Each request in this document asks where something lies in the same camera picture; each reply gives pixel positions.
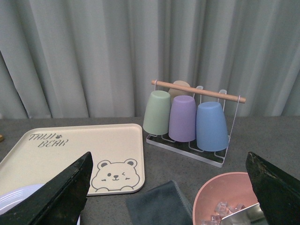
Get white wire cup rack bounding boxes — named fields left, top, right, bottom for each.
left=146, top=80, right=246, bottom=168

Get beige bear tray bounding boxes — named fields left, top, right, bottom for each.
left=0, top=124, right=145, bottom=196

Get pink bowl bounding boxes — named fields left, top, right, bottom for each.
left=193, top=172, right=258, bottom=225

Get grey-green curtain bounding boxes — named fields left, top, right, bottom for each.
left=0, top=0, right=300, bottom=119

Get green cup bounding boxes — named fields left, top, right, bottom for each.
left=143, top=90, right=171, bottom=135

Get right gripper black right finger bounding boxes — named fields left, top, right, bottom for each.
left=246, top=152, right=300, bottom=225

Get purple cup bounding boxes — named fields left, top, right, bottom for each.
left=168, top=95, right=197, bottom=143

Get metal scoop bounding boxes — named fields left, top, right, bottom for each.
left=220, top=203, right=268, bottom=225

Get ice cubes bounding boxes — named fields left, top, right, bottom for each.
left=200, top=201, right=246, bottom=225

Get blue cup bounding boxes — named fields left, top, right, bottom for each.
left=196, top=102, right=229, bottom=152

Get grey cloth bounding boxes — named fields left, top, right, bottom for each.
left=126, top=180, right=193, bottom=225

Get white ribbed plate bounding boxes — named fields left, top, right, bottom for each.
left=0, top=184, right=82, bottom=225

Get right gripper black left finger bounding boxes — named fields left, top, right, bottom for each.
left=0, top=151, right=92, bottom=225

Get beige cup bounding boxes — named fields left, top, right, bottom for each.
left=168, top=80, right=191, bottom=103

